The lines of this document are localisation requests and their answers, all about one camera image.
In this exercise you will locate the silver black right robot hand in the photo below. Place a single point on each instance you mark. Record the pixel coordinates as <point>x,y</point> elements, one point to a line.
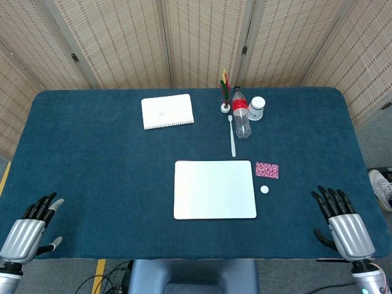
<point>350,235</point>

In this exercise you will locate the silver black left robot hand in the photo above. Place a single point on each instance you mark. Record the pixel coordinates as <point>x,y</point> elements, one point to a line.
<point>24,239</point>

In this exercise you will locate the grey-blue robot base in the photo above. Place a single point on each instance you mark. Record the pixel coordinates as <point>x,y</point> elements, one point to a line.
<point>153,275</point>

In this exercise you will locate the white rectangular board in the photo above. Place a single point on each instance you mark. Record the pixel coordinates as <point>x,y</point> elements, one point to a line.
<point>211,190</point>

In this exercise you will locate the white sneaker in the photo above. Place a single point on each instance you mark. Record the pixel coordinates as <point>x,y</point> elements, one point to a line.
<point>381,190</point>

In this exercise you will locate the yellow floor tape strip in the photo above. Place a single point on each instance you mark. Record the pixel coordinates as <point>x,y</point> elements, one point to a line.
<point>98,275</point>
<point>4,177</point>

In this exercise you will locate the blue tablecloth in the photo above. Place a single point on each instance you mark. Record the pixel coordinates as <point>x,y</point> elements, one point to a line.
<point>92,171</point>

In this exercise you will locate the woven bamboo screen panel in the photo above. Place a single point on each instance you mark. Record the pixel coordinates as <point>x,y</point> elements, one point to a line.
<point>36,39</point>
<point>12,107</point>
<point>122,43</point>
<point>367,61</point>
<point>205,39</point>
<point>291,39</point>

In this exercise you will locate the dark metal screen hinge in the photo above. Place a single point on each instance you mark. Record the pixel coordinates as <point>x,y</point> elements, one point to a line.
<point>244,50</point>
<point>386,105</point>
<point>74,57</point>

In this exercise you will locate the white toothbrush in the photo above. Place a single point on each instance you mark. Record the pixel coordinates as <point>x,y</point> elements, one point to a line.
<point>232,141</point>

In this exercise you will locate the clear red-label plastic bottle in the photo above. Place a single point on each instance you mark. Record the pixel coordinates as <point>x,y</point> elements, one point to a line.
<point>242,122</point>

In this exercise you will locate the white paper cup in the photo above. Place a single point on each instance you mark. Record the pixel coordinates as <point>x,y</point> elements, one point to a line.
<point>255,110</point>

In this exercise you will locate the red green feather shuttlecock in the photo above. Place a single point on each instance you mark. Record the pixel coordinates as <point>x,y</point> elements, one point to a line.
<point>225,107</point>

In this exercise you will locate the white spiral notebook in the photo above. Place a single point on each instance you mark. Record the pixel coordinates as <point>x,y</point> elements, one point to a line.
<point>167,111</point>

